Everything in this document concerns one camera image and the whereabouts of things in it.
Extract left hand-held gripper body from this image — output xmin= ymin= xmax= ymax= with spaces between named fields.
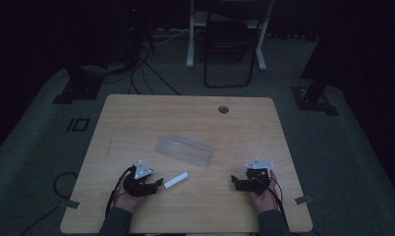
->
xmin=123 ymin=159 xmax=159 ymax=198

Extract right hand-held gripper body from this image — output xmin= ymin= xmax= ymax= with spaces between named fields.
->
xmin=234 ymin=157 xmax=275 ymax=197

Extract white cylindrical stick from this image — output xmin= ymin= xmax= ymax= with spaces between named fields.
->
xmin=163 ymin=171 xmax=190 ymax=190

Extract clear plastic box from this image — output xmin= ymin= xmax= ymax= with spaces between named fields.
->
xmin=155 ymin=133 xmax=215 ymax=167

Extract person's left hand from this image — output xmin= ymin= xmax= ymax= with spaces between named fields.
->
xmin=112 ymin=179 xmax=145 ymax=214

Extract person's right hand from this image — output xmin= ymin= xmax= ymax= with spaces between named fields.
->
xmin=250 ymin=170 xmax=282 ymax=214

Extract grey tape strip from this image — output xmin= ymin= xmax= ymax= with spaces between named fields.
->
xmin=294 ymin=195 xmax=313 ymax=206
xmin=59 ymin=200 xmax=81 ymax=210

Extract black stand base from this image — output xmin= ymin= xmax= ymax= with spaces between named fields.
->
xmin=290 ymin=78 xmax=340 ymax=117
xmin=52 ymin=65 xmax=105 ymax=105

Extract black folding chair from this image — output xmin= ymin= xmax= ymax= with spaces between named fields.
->
xmin=203 ymin=13 xmax=259 ymax=89

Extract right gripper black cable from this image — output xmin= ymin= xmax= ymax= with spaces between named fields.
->
xmin=255 ymin=176 xmax=290 ymax=227

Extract black cable loop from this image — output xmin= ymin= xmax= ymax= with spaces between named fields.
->
xmin=20 ymin=171 xmax=80 ymax=236

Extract black floor cables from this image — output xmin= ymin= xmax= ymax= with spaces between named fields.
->
xmin=81 ymin=45 xmax=182 ymax=96

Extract white desk frame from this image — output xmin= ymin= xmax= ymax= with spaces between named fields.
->
xmin=186 ymin=0 xmax=276 ymax=72

